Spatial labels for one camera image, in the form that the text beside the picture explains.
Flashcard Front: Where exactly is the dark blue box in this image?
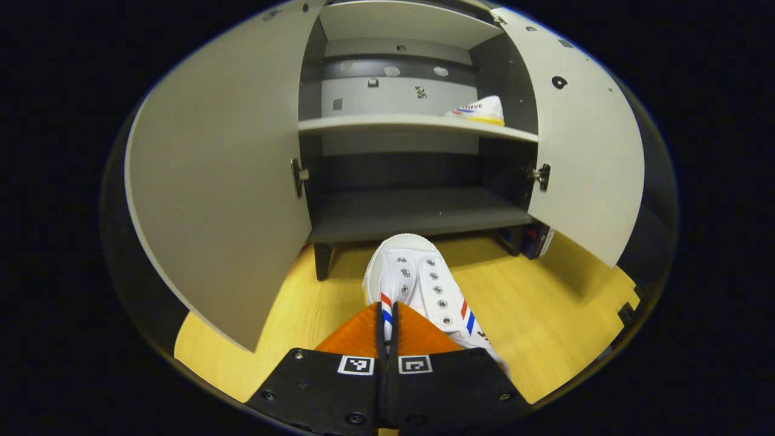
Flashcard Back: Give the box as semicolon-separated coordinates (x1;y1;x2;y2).
521;223;556;260

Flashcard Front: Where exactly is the white shoe cabinet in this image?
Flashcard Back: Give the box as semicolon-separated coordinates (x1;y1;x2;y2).
124;0;645;353

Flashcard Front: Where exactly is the white cabinet shelf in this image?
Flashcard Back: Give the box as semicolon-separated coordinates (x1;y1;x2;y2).
298;114;539;144
319;0;504;50

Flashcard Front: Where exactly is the white striped canvas shoe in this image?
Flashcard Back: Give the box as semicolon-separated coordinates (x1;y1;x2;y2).
444;95;506;127
362;233;512;376

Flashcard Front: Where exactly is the white cabinet door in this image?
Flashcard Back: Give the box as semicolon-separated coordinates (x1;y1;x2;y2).
124;0;328;353
489;7;645;268

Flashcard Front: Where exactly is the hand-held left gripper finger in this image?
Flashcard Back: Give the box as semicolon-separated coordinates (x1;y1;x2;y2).
387;302;530;436
245;302;388;436

